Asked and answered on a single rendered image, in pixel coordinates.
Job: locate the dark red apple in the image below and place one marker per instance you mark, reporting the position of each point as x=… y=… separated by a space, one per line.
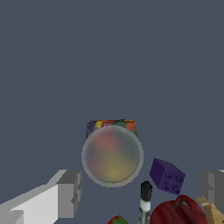
x=175 y=211

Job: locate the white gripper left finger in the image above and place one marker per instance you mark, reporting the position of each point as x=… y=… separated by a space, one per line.
x=55 y=198

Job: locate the red strawberry with green leaves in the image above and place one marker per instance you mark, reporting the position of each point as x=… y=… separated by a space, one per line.
x=117 y=220

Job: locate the black capped white marker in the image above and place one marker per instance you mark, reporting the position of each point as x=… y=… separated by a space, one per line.
x=145 y=201

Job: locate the tan wooden block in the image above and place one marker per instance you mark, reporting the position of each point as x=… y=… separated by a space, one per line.
x=212 y=211

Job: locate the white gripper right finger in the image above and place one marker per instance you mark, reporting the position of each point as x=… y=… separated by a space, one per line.
x=215 y=186

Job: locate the purple toy building brick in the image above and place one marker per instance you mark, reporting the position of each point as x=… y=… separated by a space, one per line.
x=167 y=176

